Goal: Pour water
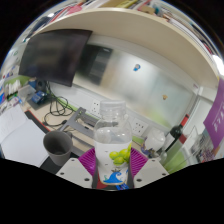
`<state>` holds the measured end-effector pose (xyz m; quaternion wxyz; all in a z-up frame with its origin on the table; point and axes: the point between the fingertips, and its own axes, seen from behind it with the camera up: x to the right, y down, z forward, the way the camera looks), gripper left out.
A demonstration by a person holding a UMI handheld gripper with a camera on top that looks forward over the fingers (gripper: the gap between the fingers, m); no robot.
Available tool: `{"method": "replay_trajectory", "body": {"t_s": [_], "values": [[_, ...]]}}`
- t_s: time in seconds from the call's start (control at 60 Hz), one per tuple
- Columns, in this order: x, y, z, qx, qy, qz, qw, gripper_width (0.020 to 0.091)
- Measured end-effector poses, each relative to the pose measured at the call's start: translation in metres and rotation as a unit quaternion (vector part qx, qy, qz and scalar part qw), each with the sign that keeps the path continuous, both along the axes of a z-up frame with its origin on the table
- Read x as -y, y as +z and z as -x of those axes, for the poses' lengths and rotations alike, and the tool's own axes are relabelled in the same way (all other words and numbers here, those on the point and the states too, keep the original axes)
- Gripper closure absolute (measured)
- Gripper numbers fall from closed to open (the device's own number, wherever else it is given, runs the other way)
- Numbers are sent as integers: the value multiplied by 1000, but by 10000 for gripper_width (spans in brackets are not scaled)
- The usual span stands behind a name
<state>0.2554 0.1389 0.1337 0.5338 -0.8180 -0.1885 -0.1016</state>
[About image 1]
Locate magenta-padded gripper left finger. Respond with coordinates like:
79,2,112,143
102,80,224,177
57,147,98,190

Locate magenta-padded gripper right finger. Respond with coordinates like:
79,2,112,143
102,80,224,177
129,147,171,189

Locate clear plastic water bottle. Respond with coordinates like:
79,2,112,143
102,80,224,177
93,99,133,186

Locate grey ribbed cup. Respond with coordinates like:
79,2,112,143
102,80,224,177
42,130,74,167

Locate white ceramic jar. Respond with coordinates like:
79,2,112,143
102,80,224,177
143,128,167,154

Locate dark wine bottle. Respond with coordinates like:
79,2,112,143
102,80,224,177
162,113,190,158

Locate grey metal laptop stand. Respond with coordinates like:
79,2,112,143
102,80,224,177
59,106,101,139

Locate white paper sheets stack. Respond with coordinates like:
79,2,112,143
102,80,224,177
0,104,51,168

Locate purple hanging banner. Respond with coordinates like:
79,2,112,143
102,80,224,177
203,78,224,150

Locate black computer monitor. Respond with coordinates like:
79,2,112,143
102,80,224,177
18,28,94,88

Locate white wall socket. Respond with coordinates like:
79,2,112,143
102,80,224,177
89,98,102,116
131,117,149,137

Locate black tangled cables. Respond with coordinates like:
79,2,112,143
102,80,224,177
43,94,76,128

